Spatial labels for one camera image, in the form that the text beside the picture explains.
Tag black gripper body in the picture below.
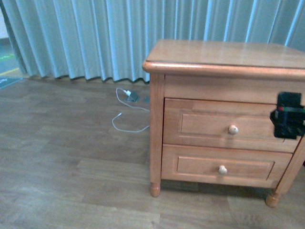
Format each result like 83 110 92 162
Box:
270 92 305 139

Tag wooden drawer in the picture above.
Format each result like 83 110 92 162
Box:
161 145 292 188
163 99 301 153

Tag light wooden nightstand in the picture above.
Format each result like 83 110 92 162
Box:
142 40 305 207

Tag closed metal floor socket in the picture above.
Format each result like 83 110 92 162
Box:
143 96 150 104

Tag pale green pleated curtain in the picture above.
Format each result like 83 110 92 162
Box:
0 0 305 81

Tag dark green floor mat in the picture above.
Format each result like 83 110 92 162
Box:
0 76 23 89

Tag white floor charging cable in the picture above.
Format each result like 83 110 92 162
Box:
112 87 151 134

